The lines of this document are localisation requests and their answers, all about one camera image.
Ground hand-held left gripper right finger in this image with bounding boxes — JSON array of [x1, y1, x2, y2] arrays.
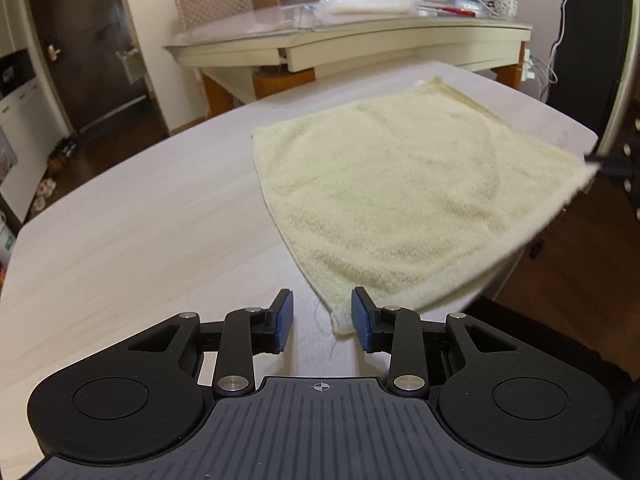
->
[[351, 286, 519, 397]]

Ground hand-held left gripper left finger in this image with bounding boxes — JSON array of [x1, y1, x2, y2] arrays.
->
[[128, 288, 294, 399]]

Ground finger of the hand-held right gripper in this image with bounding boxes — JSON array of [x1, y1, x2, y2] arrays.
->
[[584, 152, 640, 178]]

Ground pale yellow towel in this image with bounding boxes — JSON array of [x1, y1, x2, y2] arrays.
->
[[251, 76, 599, 337]]

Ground black cabinet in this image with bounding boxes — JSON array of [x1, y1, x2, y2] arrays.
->
[[547, 0, 636, 139]]

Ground white power strip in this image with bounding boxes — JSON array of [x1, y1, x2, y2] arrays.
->
[[520, 47, 537, 84]]

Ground white slippers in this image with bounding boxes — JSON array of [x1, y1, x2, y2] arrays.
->
[[31, 177, 57, 212]]

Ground dark shoes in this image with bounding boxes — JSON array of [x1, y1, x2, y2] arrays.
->
[[46, 136, 79, 172]]

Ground patterned chair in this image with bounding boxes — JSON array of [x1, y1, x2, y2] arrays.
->
[[173, 0, 254, 37]]

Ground white cupboard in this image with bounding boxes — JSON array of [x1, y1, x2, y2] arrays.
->
[[0, 0, 77, 223]]

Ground dark wooden door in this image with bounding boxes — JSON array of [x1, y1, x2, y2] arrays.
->
[[24, 0, 169, 137]]

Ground white cable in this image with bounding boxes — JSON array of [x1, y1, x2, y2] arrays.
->
[[535, 0, 583, 101]]

